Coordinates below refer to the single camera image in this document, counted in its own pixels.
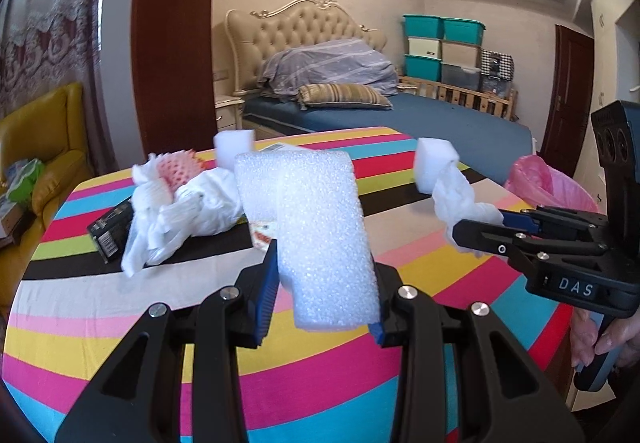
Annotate white foam cube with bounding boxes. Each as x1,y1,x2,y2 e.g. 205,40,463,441
413,137,460,195
214,130,255,172

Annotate small black box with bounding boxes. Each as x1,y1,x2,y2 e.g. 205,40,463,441
87,198,134,264

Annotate large white foam block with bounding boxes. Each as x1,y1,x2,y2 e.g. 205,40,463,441
234,149,381,331

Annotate pink foam fruit net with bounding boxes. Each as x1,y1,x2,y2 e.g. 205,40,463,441
156,150,205,192

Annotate yellow leather armchair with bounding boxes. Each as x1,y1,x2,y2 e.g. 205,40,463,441
0,82,97,319

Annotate books on side table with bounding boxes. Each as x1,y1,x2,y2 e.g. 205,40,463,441
0,197,28,249

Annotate white bedside table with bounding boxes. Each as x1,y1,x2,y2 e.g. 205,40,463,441
215,95,244,131

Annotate striped beige pillow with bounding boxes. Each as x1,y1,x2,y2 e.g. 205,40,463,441
296,83,393,110

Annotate person's hand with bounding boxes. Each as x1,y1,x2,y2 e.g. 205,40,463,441
570,309,640,367

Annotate dark red wooden pillar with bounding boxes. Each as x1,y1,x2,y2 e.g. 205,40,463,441
131,0,217,154

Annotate white tissue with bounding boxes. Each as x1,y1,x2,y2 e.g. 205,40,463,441
432,161,503,258

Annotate grey storage bin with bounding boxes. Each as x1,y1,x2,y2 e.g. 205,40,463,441
440,62,482,91

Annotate dark wooden door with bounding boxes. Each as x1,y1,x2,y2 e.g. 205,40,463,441
539,25,594,177

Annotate white storage bin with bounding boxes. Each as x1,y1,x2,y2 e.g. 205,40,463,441
408,36,442,59

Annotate grey striped duvet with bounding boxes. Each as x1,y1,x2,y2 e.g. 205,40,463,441
257,38,399,97

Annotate striped colourful tablecloth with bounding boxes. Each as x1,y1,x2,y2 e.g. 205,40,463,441
2,128,570,442

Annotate teal storage bin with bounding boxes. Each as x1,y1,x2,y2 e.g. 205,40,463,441
405,54,442,82
404,14,444,40
442,18,486,46

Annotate black white checkered bag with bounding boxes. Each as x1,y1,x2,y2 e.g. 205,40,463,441
480,48,515,81

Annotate beige tufted headboard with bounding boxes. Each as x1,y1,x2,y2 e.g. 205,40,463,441
224,0,387,98

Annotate white foam fruit net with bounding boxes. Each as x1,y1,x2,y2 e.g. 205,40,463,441
131,155,174,224

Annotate wooden crib rail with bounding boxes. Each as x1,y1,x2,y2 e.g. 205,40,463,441
397,76,518,121

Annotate pink lined trash bin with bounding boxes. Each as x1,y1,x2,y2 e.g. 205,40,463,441
504,155,600,213

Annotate crumpled white plastic bag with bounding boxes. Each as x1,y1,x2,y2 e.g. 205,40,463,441
120,168,243,277

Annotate lace patterned curtain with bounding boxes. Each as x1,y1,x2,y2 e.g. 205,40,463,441
0,0,114,124

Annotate white orange carton box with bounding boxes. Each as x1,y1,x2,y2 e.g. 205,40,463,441
248,222,277,251

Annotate blue mattress bed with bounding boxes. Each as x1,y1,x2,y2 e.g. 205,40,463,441
243,93,534,184

